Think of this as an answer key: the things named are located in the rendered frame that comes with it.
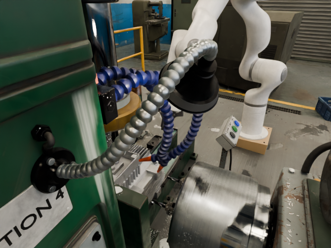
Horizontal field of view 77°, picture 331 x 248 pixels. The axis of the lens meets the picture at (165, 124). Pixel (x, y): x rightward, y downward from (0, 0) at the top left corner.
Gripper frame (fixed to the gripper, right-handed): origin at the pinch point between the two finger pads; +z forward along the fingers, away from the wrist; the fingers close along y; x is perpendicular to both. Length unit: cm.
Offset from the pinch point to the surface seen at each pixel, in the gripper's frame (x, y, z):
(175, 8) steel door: -598, 296, -348
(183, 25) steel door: -621, 262, -302
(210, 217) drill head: 20.8, -23.3, 15.9
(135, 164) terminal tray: 13.5, 1.2, 12.5
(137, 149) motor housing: 5.2, 5.9, 10.2
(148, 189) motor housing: 9.7, -2.8, 19.8
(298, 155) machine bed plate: -67, -54, 4
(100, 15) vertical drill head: 37.5, 1.9, -19.0
